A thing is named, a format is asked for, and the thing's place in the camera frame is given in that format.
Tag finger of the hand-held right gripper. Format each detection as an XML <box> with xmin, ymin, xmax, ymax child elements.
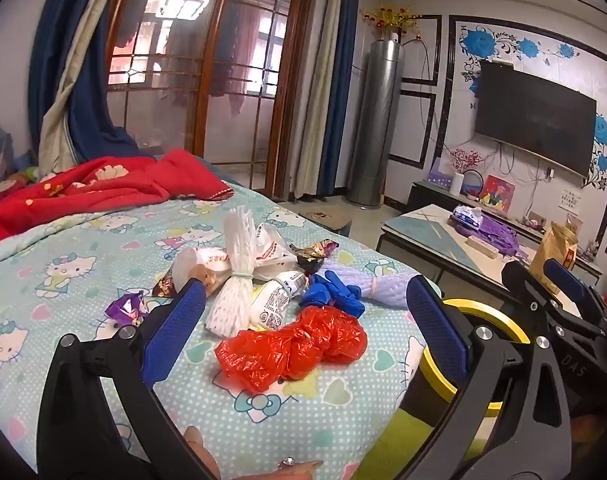
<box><xmin>501</xmin><ymin>259</ymin><xmax>607</xmax><ymax>388</ymax></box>
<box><xmin>543</xmin><ymin>259</ymin><xmax>607</xmax><ymax>342</ymax></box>

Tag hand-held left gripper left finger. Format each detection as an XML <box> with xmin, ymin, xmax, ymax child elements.
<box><xmin>36</xmin><ymin>277</ymin><xmax>219</xmax><ymax>480</ymax></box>

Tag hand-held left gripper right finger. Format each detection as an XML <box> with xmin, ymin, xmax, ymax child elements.
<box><xmin>403</xmin><ymin>275</ymin><xmax>574</xmax><ymax>480</ymax></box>

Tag brown candy bar wrapper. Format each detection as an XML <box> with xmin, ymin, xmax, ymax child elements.
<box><xmin>152</xmin><ymin>266</ymin><xmax>180</xmax><ymax>299</ymax></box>

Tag yellow-rimmed black trash bin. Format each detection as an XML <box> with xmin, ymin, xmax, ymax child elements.
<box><xmin>418</xmin><ymin>299</ymin><xmax>531</xmax><ymax>418</ymax></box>

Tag purple candy wrapper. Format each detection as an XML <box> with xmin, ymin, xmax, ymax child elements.
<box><xmin>106</xmin><ymin>291</ymin><xmax>146</xmax><ymax>326</ymax></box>

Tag clear plastic bag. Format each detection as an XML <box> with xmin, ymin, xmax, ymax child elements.
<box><xmin>170</xmin><ymin>246</ymin><xmax>234</xmax><ymax>297</ymax></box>

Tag lavender foam net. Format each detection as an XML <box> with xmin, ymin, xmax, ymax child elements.
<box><xmin>323</xmin><ymin>255</ymin><xmax>420</xmax><ymax>311</ymax></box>

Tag white foam net bundle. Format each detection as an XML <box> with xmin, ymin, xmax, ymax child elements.
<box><xmin>206</xmin><ymin>205</ymin><xmax>259</xmax><ymax>338</ymax></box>

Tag white yellow snack packet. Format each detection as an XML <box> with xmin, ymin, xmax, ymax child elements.
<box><xmin>250</xmin><ymin>270</ymin><xmax>309</xmax><ymax>332</ymax></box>

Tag blue rubber glove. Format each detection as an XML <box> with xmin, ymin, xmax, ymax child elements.
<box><xmin>299</xmin><ymin>269</ymin><xmax>364</xmax><ymax>318</ymax></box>

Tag red plastic bag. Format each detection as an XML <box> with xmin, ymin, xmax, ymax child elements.
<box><xmin>214</xmin><ymin>305</ymin><xmax>369</xmax><ymax>395</ymax></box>

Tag dark shiny wrapper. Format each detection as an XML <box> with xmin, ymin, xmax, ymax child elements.
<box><xmin>289</xmin><ymin>240</ymin><xmax>340</xmax><ymax>275</ymax></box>

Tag person's left hand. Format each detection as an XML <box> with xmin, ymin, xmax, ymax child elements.
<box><xmin>183</xmin><ymin>425</ymin><xmax>325</xmax><ymax>480</ymax></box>

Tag brown paper bag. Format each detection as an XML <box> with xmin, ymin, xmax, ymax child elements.
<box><xmin>528</xmin><ymin>220</ymin><xmax>579</xmax><ymax>281</ymax></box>

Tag purple cloth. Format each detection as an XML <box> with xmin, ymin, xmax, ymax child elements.
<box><xmin>448</xmin><ymin>212</ymin><xmax>520</xmax><ymax>257</ymax></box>

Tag beige power strip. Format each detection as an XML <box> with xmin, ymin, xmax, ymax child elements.
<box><xmin>466</xmin><ymin>236</ymin><xmax>499</xmax><ymax>259</ymax></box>

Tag white blue tissue pack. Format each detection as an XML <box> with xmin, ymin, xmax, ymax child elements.
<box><xmin>451</xmin><ymin>205</ymin><xmax>484</xmax><ymax>228</ymax></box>

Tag colourful picture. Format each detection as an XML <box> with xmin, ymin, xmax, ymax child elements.
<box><xmin>483</xmin><ymin>175</ymin><xmax>517</xmax><ymax>208</ymax></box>

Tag coffee table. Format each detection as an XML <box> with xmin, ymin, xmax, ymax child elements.
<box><xmin>376</xmin><ymin>204</ymin><xmax>604</xmax><ymax>301</ymax></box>

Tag round mirror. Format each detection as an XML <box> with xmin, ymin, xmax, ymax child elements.
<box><xmin>461</xmin><ymin>170</ymin><xmax>484</xmax><ymax>198</ymax></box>

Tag white vase pink flowers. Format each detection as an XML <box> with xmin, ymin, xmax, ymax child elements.
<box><xmin>447</xmin><ymin>147</ymin><xmax>484</xmax><ymax>196</ymax></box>

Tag person's green clothing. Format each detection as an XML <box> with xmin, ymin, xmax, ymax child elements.
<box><xmin>353</xmin><ymin>400</ymin><xmax>504</xmax><ymax>480</ymax></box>

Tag light blue cartoon bedsheet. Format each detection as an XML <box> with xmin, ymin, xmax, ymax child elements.
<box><xmin>0</xmin><ymin>180</ymin><xmax>444</xmax><ymax>480</ymax></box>

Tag dark television stand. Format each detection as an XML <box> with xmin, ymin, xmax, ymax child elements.
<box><xmin>408</xmin><ymin>180</ymin><xmax>604</xmax><ymax>281</ymax></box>

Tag purple box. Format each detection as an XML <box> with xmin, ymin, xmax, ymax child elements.
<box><xmin>428</xmin><ymin>157</ymin><xmax>454</xmax><ymax>188</ymax></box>

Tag red flowered blanket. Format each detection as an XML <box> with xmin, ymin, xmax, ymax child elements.
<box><xmin>0</xmin><ymin>149</ymin><xmax>235</xmax><ymax>248</ymax></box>

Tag silver tower air conditioner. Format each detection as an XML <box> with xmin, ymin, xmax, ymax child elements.
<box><xmin>344</xmin><ymin>37</ymin><xmax>407</xmax><ymax>208</ymax></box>

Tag plush toy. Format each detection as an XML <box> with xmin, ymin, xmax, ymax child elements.
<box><xmin>0</xmin><ymin>165</ymin><xmax>40</xmax><ymax>195</ymax></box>

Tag wooden sliding glass door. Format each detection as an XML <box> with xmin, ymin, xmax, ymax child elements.
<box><xmin>106</xmin><ymin>0</ymin><xmax>317</xmax><ymax>201</ymax></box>

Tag dark blue curtain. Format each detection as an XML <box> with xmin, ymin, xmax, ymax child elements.
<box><xmin>27</xmin><ymin>0</ymin><xmax>156</xmax><ymax>171</ymax></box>
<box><xmin>316</xmin><ymin>0</ymin><xmax>361</xmax><ymax>198</ymax></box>

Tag beige curtain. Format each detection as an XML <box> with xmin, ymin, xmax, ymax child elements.
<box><xmin>289</xmin><ymin>0</ymin><xmax>347</xmax><ymax>201</ymax></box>
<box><xmin>37</xmin><ymin>0</ymin><xmax>131</xmax><ymax>176</ymax></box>

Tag yellow artificial flowers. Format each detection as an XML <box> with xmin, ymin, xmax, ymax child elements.
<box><xmin>361</xmin><ymin>5</ymin><xmax>424</xmax><ymax>43</ymax></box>

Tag wall television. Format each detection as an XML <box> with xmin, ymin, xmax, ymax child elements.
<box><xmin>473</xmin><ymin>59</ymin><xmax>598</xmax><ymax>178</ymax></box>

